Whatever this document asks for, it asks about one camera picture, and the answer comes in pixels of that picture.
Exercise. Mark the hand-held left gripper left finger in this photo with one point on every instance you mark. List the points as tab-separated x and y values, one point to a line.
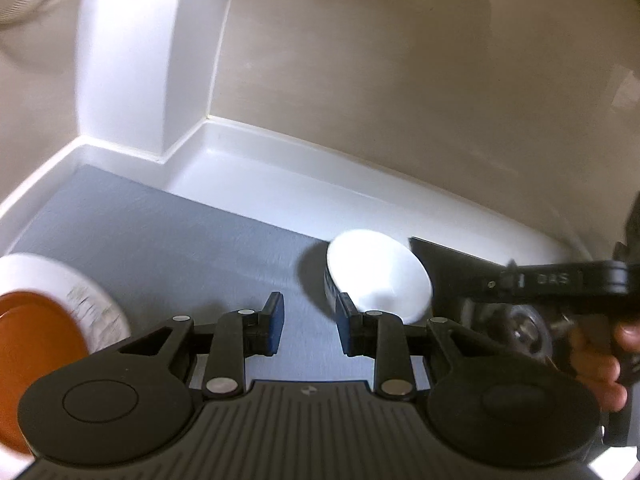
276	321

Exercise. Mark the person's right hand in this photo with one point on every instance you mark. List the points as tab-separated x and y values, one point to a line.
592	360

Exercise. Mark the black gas stove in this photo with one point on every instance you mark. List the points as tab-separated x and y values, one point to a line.
520	330

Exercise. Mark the small white bowl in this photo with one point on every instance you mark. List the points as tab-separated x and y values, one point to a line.
380	270

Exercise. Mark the brown round plate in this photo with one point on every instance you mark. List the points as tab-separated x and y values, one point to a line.
35	365

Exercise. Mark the large white square plate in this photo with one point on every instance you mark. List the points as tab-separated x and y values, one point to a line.
80	285

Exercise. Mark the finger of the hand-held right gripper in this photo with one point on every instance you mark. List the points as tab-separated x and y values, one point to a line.
450	270

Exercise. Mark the grey woven mat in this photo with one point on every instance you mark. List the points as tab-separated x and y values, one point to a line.
175	240

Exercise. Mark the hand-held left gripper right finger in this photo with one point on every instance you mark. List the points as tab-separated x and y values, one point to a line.
344	324

